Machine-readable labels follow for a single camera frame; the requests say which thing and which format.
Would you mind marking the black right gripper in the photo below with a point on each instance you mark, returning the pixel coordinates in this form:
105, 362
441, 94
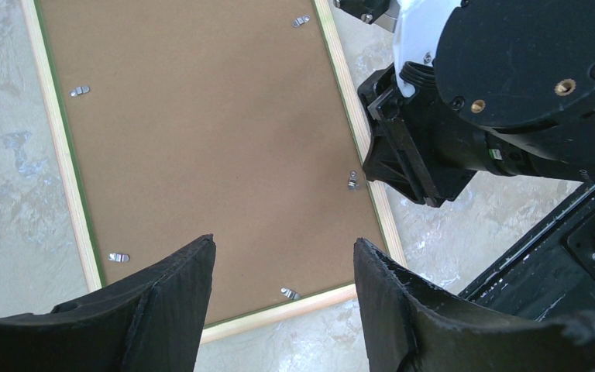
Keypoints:
402, 109

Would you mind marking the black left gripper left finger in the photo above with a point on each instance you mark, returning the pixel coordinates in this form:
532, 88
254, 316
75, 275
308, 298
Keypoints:
151, 320

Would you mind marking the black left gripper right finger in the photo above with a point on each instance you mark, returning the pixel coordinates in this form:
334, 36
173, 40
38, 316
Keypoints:
411, 324

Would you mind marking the green wooden picture frame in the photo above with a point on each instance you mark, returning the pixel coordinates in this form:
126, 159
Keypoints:
212, 117

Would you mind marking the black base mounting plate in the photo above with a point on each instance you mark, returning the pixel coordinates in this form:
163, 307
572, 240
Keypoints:
550, 270

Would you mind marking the metal frame clip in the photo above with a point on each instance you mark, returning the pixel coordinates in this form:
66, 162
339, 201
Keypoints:
290, 294
118, 257
80, 90
300, 21
352, 183

